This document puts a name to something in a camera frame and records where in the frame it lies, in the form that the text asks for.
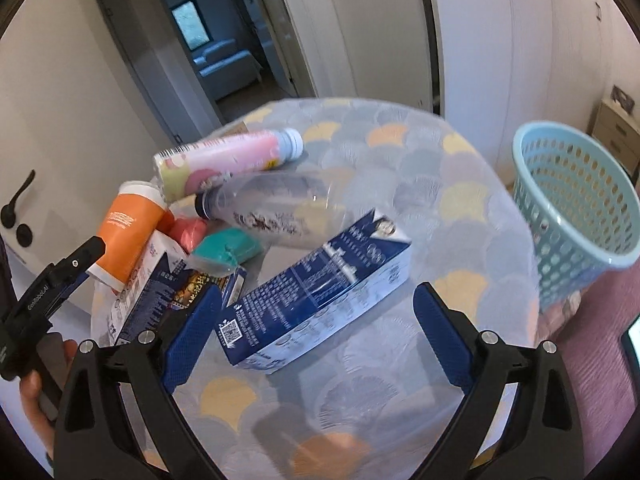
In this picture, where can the pink yogurt drink bottle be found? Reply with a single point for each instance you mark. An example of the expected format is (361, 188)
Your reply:
(208, 163)

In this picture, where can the light blue plastic basket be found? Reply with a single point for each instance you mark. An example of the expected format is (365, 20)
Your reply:
(581, 208)

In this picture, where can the clear plastic bottle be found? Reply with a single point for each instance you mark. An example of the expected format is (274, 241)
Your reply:
(298, 209)

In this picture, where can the large blue white milk carton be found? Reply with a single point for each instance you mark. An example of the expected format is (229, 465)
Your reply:
(281, 320)

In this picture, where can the white room door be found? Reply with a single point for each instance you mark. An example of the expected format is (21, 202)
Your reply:
(71, 115)

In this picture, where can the beige nightstand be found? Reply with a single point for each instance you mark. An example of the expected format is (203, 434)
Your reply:
(618, 132)

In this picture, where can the pink bed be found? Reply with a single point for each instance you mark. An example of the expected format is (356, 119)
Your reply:
(591, 347)

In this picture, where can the picture frame on nightstand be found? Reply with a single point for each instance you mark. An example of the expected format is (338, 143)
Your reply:
(622, 98)

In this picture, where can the brown cardboard box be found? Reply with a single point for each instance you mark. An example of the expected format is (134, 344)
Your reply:
(235, 128)

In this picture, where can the bed in far room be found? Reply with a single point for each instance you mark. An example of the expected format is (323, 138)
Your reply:
(223, 69)

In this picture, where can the smartphone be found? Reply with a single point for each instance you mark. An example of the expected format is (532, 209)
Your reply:
(631, 341)

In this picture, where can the dark blue playing card box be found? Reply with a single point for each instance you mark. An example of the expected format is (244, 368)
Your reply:
(197, 283)

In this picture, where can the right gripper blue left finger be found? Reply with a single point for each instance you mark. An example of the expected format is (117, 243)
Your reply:
(194, 326)

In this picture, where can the dark window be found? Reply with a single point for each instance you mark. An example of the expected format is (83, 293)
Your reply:
(191, 24)

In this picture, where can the pink clay piece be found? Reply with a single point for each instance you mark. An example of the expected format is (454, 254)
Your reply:
(188, 233)

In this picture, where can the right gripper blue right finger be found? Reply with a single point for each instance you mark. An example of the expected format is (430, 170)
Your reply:
(450, 334)

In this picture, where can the black door handle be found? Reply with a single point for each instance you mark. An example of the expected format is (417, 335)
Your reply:
(8, 211)

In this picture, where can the person's left hand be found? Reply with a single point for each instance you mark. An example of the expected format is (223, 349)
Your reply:
(30, 389)

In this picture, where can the teal clay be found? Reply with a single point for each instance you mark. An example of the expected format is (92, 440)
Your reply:
(221, 253)

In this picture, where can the white wardrobe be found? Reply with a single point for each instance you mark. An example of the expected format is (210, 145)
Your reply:
(506, 62)

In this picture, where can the orange paper cup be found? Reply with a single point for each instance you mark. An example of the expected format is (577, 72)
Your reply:
(125, 230)

